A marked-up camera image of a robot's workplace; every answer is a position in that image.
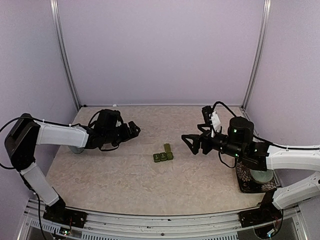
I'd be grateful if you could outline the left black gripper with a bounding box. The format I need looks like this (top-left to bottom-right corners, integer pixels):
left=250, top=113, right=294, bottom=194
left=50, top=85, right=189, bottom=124
left=104, top=121, right=141, bottom=147

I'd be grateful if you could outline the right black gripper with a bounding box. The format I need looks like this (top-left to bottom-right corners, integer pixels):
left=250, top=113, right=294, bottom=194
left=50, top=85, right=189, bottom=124
left=182, top=123, right=244, bottom=159

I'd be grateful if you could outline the green weekly pill organizer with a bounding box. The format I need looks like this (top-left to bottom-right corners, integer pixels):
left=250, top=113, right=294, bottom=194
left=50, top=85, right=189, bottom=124
left=152, top=143, right=174, bottom=163

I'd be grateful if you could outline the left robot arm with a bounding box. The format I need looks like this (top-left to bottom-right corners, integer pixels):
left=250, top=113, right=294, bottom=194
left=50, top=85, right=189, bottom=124
left=4, top=109, right=141, bottom=223

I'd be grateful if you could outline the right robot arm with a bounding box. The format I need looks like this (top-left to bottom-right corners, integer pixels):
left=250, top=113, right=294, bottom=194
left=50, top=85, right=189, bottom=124
left=181, top=116, right=320, bottom=222

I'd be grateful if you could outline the light blue mug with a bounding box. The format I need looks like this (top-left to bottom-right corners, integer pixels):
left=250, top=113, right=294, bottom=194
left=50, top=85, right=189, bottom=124
left=68, top=146, right=84, bottom=155

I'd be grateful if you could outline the black floral square plate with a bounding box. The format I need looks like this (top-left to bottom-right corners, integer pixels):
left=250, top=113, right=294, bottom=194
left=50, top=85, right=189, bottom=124
left=235, top=162, right=277, bottom=194

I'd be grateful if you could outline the pale green bowl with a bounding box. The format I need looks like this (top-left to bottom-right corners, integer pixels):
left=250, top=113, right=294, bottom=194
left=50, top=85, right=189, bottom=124
left=250, top=169, right=274, bottom=184

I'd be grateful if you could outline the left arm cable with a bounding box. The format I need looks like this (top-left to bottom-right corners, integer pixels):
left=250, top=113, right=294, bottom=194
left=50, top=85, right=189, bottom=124
left=0, top=108, right=123, bottom=171

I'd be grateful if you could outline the front aluminium rail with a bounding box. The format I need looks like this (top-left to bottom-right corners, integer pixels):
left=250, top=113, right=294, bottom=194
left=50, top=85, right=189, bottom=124
left=17, top=202, right=308, bottom=240

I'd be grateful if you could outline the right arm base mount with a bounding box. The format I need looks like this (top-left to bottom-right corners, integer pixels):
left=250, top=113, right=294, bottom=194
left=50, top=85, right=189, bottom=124
left=238, top=203, right=283, bottom=228

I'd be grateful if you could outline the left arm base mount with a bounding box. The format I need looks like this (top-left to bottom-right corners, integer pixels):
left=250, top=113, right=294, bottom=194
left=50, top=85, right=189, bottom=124
left=43, top=208, right=88, bottom=229

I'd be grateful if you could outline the right aluminium frame post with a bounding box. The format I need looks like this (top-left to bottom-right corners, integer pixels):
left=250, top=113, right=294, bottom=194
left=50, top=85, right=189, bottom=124
left=241, top=0, right=272, bottom=112

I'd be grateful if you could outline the aluminium frame post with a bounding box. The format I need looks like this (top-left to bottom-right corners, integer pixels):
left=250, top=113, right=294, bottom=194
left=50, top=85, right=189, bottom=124
left=241, top=0, right=272, bottom=112
left=50, top=0, right=81, bottom=111

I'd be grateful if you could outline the left aluminium frame post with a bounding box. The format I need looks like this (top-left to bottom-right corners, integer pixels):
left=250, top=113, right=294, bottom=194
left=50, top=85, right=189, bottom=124
left=50, top=0, right=81, bottom=111

